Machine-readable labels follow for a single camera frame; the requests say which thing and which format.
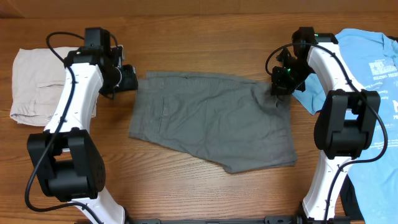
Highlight grey shorts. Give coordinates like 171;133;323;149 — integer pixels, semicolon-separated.
129;72;297;173

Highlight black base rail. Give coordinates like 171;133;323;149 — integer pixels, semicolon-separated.
74;215;352;224

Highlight black garment under t-shirt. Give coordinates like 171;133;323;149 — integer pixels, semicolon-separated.
340;182;364;221

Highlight folded beige shorts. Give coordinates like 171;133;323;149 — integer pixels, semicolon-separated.
10;47;103;131

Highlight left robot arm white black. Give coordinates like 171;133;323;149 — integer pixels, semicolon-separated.
24;27;139;223

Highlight light blue printed t-shirt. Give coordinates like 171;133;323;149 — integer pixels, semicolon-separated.
292;28;398;224

